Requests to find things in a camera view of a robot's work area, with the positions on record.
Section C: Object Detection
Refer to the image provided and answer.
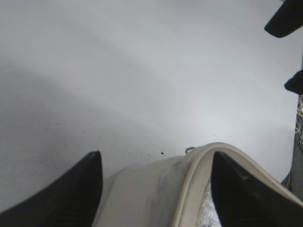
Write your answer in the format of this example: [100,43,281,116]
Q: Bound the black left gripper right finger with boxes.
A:
[211,151,303,227]

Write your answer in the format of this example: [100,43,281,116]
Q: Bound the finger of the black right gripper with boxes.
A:
[284,70,303,95]
[264,0,303,38]

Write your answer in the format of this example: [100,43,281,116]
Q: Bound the white cables on floor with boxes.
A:
[294,96,303,145]

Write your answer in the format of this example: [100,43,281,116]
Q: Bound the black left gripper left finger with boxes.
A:
[0,151,103,227]

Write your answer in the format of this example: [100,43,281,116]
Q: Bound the cream zippered fabric bag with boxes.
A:
[93,143,303,227]

